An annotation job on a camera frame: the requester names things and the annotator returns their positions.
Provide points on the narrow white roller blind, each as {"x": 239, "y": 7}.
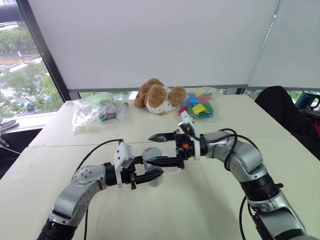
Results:
{"x": 290, "y": 50}

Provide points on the clear plastic syringe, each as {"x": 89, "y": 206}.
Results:
{"x": 123, "y": 111}

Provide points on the clear bag of dark parts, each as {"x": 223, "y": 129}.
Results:
{"x": 108, "y": 112}

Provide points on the large white roller blind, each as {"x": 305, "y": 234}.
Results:
{"x": 150, "y": 42}

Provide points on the brown and white plush dog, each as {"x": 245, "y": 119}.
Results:
{"x": 157, "y": 97}

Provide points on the grey flat object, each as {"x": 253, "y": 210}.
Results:
{"x": 8, "y": 124}

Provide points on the grey jar lid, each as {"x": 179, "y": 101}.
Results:
{"x": 151, "y": 153}

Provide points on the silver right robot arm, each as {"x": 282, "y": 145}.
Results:
{"x": 252, "y": 162}

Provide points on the black chair back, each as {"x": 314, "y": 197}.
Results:
{"x": 282, "y": 112}

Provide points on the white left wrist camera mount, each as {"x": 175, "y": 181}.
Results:
{"x": 121, "y": 153}

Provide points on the black window frame post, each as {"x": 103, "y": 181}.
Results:
{"x": 42, "y": 50}

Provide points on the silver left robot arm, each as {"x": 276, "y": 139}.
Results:
{"x": 75, "y": 197}

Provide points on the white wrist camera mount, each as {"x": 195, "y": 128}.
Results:
{"x": 186, "y": 120}
{"x": 121, "y": 153}

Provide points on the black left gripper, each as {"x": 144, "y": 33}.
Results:
{"x": 127, "y": 177}

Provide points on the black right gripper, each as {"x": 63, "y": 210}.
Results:
{"x": 183, "y": 151}

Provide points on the clear bag of coloured blocks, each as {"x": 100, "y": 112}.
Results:
{"x": 200, "y": 105}

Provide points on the grey jar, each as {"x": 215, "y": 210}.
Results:
{"x": 155, "y": 180}

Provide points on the clear bag of white pieces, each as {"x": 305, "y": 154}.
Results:
{"x": 83, "y": 115}

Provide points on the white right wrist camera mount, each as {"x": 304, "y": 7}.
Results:
{"x": 186, "y": 120}

